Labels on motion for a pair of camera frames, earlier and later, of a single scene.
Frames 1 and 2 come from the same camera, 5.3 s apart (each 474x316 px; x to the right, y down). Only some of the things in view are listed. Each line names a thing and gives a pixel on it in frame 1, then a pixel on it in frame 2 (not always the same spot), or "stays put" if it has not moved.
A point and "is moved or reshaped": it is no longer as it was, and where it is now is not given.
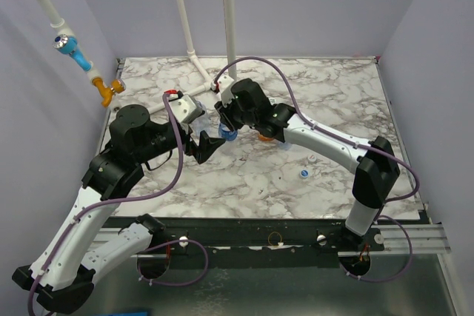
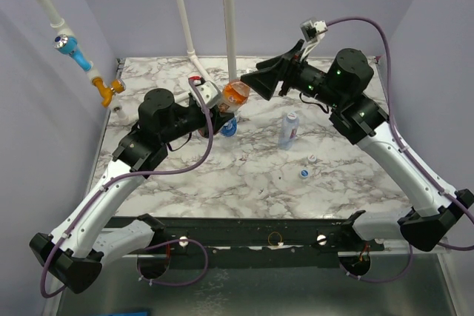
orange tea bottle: [265, 138] is moved or reshaped
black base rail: [247, 242] stays put
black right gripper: [227, 117] -> [287, 75]
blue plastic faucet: [69, 45] stays put
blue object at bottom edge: [133, 314] stays put
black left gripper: [207, 146] -> [218, 118]
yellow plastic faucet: [107, 93] stays put
